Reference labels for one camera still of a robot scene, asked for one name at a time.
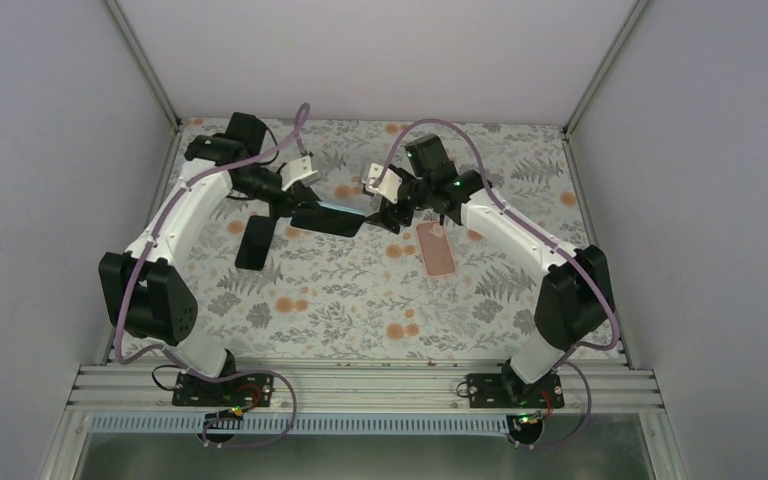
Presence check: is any black phone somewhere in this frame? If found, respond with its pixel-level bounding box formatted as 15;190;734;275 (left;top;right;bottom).
290;203;366;238
234;215;277;271

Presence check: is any pink phone case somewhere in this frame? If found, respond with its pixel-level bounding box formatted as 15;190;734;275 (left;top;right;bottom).
415;222;456;278

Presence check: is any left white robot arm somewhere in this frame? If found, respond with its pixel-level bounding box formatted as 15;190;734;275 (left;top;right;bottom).
99;103;310;405

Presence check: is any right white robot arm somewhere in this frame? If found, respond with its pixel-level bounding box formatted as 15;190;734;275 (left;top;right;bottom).
362;134;619;407

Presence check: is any floral patterned table mat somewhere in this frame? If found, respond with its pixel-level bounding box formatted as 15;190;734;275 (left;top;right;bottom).
176;120;590;360

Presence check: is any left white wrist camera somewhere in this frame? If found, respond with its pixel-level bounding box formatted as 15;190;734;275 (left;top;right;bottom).
278;155;321;192

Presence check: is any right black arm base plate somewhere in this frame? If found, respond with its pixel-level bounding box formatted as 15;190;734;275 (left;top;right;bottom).
465;373;565;409

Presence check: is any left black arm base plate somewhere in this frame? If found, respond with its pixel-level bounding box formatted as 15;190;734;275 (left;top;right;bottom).
171;373;275;408

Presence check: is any aluminium mounting rail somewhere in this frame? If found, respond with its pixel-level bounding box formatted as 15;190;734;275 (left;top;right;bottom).
67;359;664;414

